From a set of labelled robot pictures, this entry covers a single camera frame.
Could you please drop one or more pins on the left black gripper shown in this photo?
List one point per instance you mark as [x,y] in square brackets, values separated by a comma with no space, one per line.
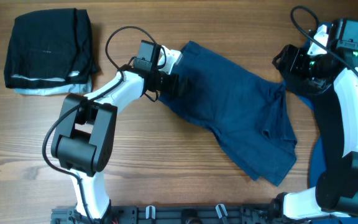
[171,89]

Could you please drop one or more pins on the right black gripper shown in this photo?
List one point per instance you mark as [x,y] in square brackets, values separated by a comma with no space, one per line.
[295,66]

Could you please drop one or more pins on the navy blue shorts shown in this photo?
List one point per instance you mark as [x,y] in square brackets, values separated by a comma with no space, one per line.
[246,114]

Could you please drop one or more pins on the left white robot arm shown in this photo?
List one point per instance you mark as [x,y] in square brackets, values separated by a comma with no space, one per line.
[79,143]

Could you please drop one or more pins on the black polo shirt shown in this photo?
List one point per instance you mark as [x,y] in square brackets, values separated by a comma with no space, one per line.
[335,109]

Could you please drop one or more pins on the folded white garment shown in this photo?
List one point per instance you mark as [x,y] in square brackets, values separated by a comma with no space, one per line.
[64,88]

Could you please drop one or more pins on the folded black garment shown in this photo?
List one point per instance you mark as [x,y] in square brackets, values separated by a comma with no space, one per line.
[50,48]

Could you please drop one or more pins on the blue garment under polo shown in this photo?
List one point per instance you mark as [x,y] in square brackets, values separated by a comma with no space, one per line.
[317,155]

